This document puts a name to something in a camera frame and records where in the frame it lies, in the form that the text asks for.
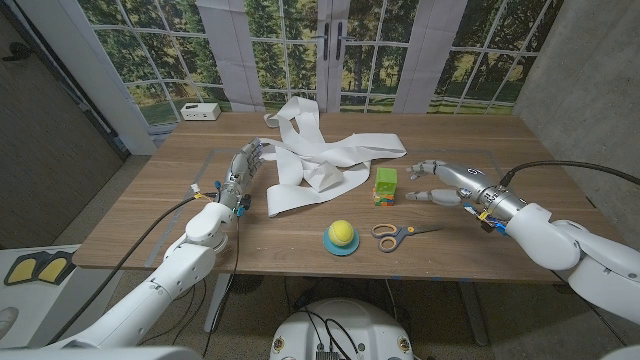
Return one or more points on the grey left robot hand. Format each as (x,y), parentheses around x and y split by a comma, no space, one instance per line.
(237,175)

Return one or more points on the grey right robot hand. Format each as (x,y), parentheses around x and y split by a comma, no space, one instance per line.
(475,185)

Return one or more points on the white receipt paper strip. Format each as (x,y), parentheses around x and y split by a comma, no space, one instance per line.
(320,150)

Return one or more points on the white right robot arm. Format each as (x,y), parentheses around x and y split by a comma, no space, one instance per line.
(590,265)

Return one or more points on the yellow tennis ball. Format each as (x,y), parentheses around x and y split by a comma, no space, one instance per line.
(341,232)

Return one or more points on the small blue plate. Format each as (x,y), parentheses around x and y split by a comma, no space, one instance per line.
(340,251)

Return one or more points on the white socket box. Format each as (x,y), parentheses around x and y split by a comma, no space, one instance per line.
(200,111)

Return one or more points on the green cube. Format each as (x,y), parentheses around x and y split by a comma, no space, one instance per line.
(386,180)

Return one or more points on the multicoloured puzzle cube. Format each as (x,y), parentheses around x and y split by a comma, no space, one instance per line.
(383,200)

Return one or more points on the grey table leg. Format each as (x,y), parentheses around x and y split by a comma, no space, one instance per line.
(474,312)

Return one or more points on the white table leg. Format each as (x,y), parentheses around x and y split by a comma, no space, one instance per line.
(217,302)

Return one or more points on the printed window forest backdrop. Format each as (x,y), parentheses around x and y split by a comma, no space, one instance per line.
(375,65)

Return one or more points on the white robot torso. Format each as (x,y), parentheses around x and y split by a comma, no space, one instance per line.
(370,325)

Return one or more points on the dark brown door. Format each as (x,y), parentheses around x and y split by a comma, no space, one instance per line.
(50,150)

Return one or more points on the white floor platform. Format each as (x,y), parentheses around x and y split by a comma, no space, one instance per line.
(75,290)

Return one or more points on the yellow black foot pedal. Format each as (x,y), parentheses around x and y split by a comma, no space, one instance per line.
(21,270)
(56,267)

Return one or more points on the white sneaker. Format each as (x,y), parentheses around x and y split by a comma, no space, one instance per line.
(7,322)

